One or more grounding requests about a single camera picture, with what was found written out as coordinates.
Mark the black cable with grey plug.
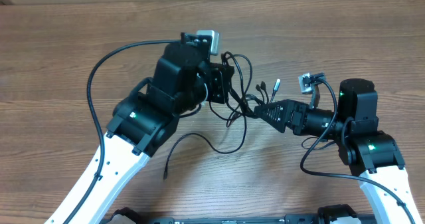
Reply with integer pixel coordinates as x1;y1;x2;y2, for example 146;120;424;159
268;78;282;104

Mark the thin black cable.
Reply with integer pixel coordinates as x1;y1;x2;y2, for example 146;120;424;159
163;100;248;181

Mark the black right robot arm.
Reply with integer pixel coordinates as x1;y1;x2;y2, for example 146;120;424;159
254;77;422;223

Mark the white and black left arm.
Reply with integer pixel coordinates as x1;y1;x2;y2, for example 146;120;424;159
47;30;234;223

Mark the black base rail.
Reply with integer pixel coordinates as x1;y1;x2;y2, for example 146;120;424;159
100;214;376;224

